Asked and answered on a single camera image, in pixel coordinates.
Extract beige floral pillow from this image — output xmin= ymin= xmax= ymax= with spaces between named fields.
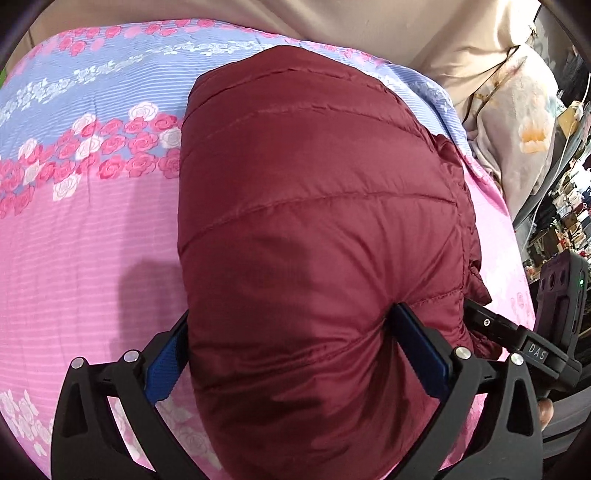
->
xmin=455 ymin=44 xmax=561 ymax=229

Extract person's right hand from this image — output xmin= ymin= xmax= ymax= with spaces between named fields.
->
xmin=538 ymin=399 xmax=556 ymax=431

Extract maroon puffer jacket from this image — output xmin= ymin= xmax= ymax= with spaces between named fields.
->
xmin=177 ymin=45 xmax=502 ymax=480

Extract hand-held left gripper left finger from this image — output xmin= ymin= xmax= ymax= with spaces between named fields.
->
xmin=50 ymin=309 xmax=218 ymax=480

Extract pink floral bed sheet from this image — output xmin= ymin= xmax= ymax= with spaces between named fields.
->
xmin=0 ymin=17 xmax=539 ymax=480

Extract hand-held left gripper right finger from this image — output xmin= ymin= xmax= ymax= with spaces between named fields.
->
xmin=390 ymin=302 xmax=544 ymax=480

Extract cluttered storage shelves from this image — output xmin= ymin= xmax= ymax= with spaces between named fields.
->
xmin=510 ymin=25 xmax=591 ymax=296

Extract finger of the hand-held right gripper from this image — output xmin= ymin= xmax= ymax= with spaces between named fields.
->
xmin=462 ymin=298 xmax=527 ymax=356

